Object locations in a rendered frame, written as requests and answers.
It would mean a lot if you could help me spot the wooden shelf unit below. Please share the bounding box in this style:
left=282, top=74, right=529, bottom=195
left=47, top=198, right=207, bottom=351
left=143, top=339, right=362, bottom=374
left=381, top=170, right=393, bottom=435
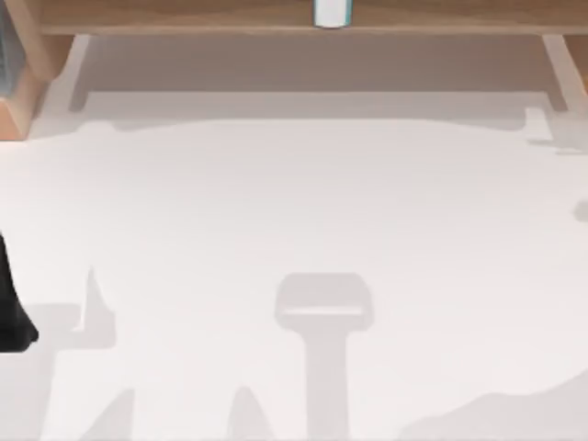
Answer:
left=0, top=0, right=588, bottom=141

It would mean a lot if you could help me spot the white and teal can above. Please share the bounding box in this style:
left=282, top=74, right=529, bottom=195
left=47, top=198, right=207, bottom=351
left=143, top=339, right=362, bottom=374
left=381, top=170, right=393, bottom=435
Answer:
left=313, top=0, right=354, bottom=29

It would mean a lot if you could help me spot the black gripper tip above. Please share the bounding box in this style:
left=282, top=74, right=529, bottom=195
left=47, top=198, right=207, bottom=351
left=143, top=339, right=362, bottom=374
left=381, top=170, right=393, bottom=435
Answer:
left=0, top=233, right=40, bottom=355

